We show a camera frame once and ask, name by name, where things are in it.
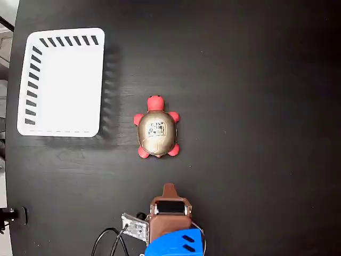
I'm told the thin servo wire bundle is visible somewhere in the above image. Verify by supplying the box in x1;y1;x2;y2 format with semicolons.
191;220;207;253

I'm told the black table clamp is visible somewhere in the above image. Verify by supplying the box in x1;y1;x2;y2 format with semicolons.
0;206;29;226

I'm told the black bar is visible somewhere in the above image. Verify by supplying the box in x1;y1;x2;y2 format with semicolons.
0;15;15;32

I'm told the silver camera board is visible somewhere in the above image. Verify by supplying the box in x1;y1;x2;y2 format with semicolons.
121;211;150;243

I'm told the red turtle toy gold shell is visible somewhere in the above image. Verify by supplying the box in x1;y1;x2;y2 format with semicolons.
133;94;181;159

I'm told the white plastic basket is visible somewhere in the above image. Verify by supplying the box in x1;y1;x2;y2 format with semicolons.
17;27;105;138

